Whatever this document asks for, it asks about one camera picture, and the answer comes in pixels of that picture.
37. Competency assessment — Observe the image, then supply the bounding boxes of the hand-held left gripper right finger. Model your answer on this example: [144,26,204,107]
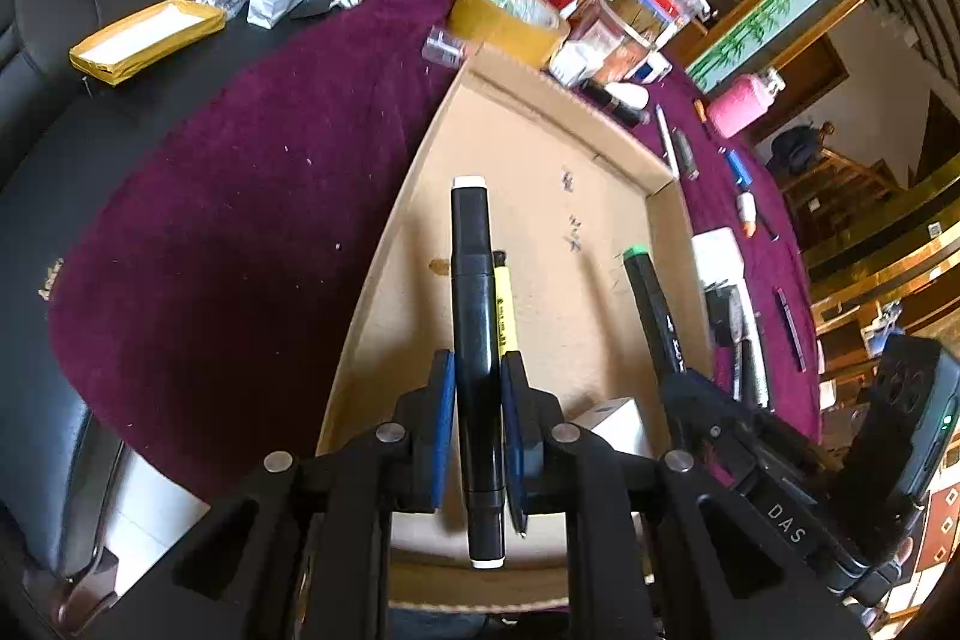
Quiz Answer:
[499,350,871,640]

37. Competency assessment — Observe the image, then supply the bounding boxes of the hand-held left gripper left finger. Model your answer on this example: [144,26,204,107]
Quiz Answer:
[82,350,457,640]

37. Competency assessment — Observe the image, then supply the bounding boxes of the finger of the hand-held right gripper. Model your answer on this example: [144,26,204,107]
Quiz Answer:
[658,370,773,483]

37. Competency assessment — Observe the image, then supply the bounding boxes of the black marker green cap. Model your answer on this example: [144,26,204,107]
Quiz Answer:
[622,245,685,378]

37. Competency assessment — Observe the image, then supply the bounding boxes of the black marker white caps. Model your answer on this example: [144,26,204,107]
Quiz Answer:
[450,176,509,570]

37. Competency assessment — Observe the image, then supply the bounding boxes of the white charger plug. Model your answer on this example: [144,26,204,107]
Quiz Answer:
[690,227,747,290]

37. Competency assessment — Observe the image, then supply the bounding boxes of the shallow cardboard box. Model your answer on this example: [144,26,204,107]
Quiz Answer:
[315,44,717,615]

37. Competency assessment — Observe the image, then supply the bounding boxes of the grey pen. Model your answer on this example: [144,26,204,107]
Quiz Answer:
[729,310,755,402]

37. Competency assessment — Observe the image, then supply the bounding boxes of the blue white ornament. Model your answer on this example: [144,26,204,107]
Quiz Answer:
[862,302,905,348]

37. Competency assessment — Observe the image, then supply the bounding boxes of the small white cube box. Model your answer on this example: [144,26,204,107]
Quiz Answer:
[574,396,653,459]

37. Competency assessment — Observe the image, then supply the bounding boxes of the patterned rug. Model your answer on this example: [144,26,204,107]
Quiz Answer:
[885,452,960,611]

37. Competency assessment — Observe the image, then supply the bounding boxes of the yellow pen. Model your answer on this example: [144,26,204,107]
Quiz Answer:
[490,250,527,538]

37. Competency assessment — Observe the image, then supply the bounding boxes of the glossy wooden ledge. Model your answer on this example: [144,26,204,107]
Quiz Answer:
[799,156,960,341]

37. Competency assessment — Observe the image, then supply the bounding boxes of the thin black pen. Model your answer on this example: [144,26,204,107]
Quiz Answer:
[754,197,781,244]

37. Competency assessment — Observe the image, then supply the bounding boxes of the wooden staircase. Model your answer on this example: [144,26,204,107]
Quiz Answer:
[776,122,960,281]

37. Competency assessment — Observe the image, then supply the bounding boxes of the green lighter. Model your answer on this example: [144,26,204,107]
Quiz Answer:
[673,128,700,180]

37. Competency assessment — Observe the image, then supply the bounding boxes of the white stylus pencil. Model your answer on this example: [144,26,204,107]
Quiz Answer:
[655,105,680,180]

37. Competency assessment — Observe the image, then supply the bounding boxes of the dark jacket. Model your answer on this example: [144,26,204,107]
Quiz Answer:
[765,122,826,176]

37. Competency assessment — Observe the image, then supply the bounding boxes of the purple velvet tablecloth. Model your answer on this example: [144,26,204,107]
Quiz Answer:
[49,0,824,506]

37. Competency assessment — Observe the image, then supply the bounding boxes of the pink knitted bottle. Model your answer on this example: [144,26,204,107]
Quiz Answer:
[707,70,785,139]

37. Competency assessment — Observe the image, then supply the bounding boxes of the black lipstick tube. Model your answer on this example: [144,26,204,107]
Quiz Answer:
[581,81,650,127]

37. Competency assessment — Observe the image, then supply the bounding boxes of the wooden door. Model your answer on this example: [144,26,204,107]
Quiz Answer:
[746,34,850,146]

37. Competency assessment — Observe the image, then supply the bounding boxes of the clear cup orange print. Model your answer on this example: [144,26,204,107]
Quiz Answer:
[574,0,653,82]

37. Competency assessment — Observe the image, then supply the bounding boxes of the small clear plastic packet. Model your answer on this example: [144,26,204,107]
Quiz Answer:
[421,29,470,69]

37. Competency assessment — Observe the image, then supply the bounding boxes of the yellow packing tape roll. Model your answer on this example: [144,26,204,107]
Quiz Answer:
[448,0,571,70]

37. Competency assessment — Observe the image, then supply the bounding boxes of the yellow envelope packet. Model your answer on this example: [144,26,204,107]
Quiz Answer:
[69,0,226,86]

